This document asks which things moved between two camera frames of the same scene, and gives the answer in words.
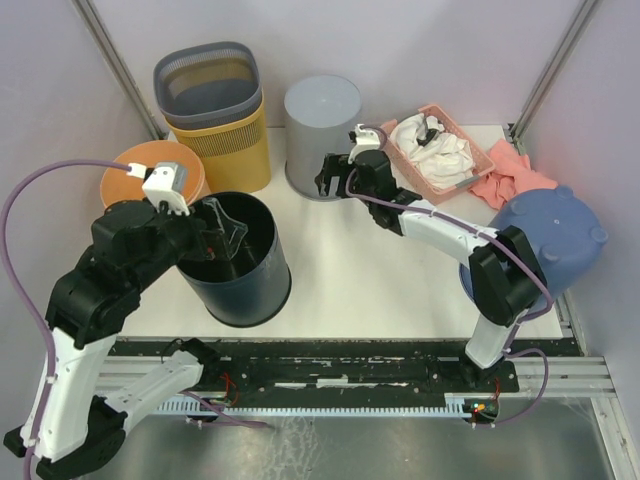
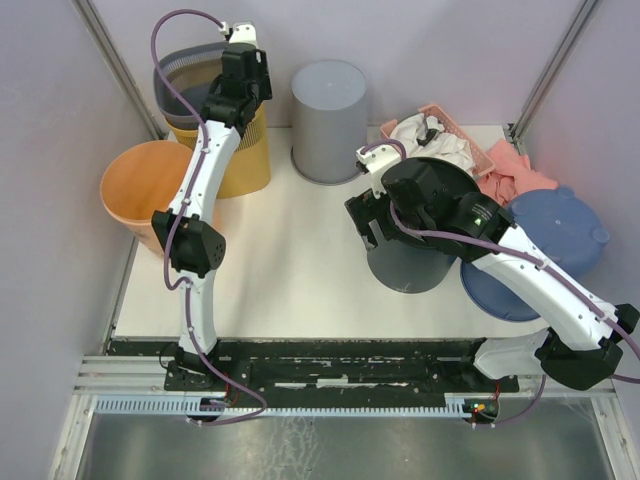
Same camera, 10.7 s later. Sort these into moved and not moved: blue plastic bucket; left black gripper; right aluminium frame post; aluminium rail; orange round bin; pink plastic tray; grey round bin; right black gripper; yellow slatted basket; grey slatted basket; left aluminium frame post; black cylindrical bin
Moved: right black gripper; left black gripper; black cylindrical bin; grey round bin
Not moved: orange round bin; grey slatted basket; yellow slatted basket; aluminium rail; pink plastic tray; blue plastic bucket; left aluminium frame post; right aluminium frame post
